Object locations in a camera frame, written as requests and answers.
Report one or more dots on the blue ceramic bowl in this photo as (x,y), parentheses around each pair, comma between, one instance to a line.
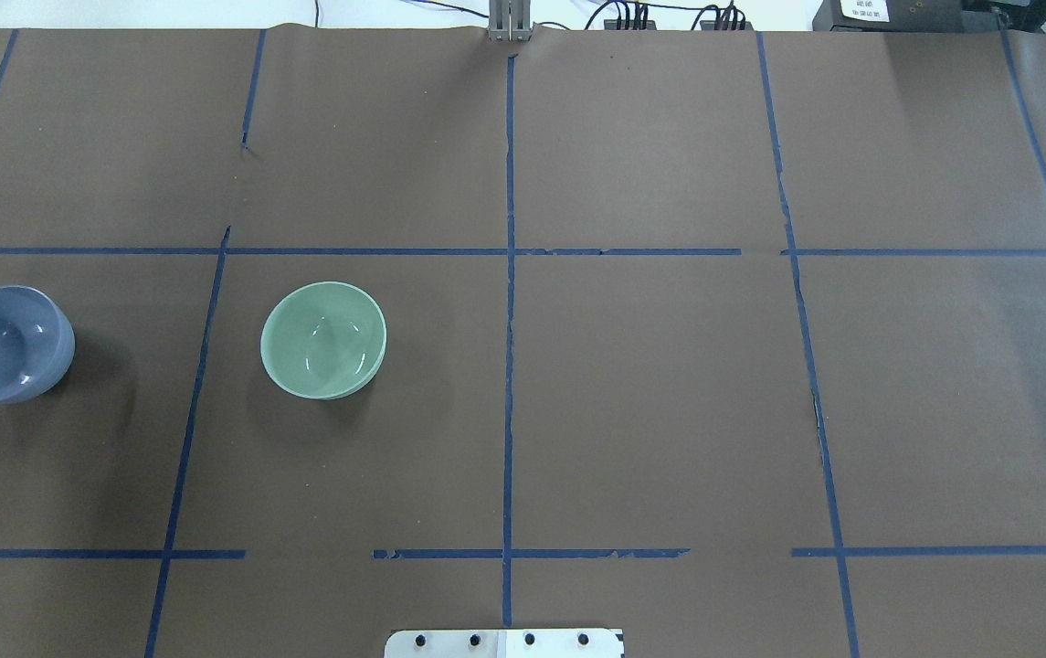
(37,344)

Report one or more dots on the green ceramic bowl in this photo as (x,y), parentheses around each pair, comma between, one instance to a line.
(324,341)

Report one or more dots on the brown paper table cover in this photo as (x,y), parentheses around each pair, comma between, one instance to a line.
(734,343)

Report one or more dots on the black power strip left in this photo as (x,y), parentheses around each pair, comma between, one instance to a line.
(639,22)

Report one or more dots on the black box with label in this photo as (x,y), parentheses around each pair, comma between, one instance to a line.
(949,17)

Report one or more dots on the grey aluminium frame post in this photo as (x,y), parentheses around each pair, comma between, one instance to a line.
(510,20)

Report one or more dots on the white metal base plate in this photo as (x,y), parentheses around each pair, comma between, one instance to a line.
(552,642)

